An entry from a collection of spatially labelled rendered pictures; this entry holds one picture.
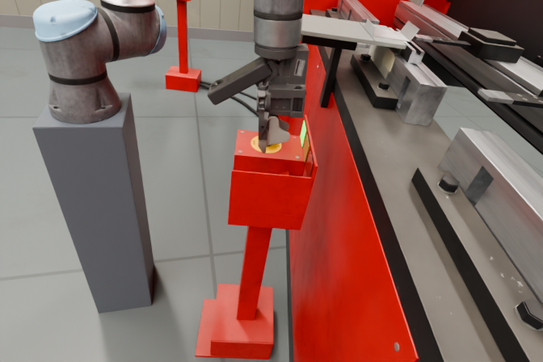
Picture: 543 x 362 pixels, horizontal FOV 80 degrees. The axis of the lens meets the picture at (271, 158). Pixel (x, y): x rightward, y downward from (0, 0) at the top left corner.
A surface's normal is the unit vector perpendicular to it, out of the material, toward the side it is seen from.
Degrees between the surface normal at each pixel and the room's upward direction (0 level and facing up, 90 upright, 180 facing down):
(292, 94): 90
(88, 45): 90
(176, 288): 0
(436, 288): 0
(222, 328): 0
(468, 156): 90
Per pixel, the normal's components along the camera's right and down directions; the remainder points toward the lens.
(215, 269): 0.13, -0.80
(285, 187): 0.01, 0.59
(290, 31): 0.49, 0.53
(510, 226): -0.99, -0.11
